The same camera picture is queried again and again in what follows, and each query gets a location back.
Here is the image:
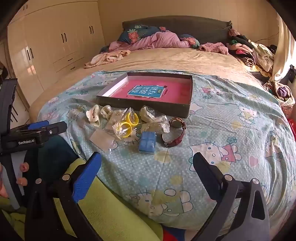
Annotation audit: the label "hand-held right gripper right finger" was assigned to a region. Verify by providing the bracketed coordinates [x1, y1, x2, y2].
[193, 152, 271, 241]

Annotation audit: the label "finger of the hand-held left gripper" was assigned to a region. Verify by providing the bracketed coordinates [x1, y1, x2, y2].
[25, 120, 50, 130]
[35, 121, 68, 146]

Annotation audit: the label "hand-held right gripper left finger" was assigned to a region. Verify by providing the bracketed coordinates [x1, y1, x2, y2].
[25, 152, 109, 241]

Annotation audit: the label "white hair clip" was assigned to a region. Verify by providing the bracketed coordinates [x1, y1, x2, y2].
[85, 104, 101, 127]

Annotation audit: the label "earring card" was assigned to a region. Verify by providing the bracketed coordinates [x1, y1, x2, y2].
[89, 128, 118, 152]

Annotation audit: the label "pearl hair clip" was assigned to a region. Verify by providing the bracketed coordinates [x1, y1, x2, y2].
[100, 105, 114, 120]

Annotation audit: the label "small blue box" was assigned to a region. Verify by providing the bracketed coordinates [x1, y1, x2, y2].
[138, 132, 156, 153]

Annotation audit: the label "beige comb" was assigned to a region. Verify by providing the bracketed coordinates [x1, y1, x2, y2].
[140, 120, 170, 135]

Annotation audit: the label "beige item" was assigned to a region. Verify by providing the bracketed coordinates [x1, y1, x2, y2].
[139, 105, 162, 123]

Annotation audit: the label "grey cardboard box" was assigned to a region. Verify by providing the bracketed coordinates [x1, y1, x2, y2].
[95, 72, 193, 119]

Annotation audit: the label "person's left hand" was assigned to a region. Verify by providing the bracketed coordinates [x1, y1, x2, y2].
[16, 162, 30, 186]

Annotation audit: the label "small clear plastic bag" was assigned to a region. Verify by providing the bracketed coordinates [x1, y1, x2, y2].
[105, 110, 126, 130]
[66, 108, 87, 123]

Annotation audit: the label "person's green clothing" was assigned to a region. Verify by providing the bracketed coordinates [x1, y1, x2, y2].
[5, 159, 166, 241]

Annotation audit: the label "cartoon cat printed blanket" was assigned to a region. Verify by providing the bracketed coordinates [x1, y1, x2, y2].
[37, 70, 296, 234]

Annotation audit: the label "yellow bangles in plastic bag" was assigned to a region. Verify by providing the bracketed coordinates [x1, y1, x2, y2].
[112, 108, 139, 141]

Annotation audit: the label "cream wardrobe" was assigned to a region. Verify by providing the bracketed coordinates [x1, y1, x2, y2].
[5, 0, 107, 126]

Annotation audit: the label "pale pink garment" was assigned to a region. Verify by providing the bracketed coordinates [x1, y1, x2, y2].
[84, 49, 131, 69]

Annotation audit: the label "purple garment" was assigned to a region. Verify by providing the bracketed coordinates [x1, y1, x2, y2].
[276, 86, 294, 100]

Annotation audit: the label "beige bed sheet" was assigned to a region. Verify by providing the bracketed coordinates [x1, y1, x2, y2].
[29, 45, 266, 118]

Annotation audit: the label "large floral pillow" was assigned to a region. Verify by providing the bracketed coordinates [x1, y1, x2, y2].
[117, 25, 167, 43]

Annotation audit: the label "pink fuzzy garment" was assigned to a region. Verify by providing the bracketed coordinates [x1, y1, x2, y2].
[199, 42, 229, 55]

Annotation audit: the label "pile of clothes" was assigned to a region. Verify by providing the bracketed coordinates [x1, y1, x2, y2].
[227, 29, 278, 77]

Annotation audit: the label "black object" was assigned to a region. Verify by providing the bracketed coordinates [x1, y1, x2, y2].
[287, 65, 296, 82]

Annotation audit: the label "small floral pillow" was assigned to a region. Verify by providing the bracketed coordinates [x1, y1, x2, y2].
[178, 34, 200, 49]

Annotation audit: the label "pink duvet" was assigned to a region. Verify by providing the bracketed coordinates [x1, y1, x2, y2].
[109, 31, 192, 51]

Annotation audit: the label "cream curtain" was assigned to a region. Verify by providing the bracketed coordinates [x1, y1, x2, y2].
[270, 14, 296, 81]

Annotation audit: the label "grey headboard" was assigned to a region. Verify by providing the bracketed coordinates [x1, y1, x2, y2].
[122, 15, 232, 45]

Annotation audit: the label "brown leather bracelet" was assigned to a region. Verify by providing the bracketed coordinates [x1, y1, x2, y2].
[161, 117, 187, 148]

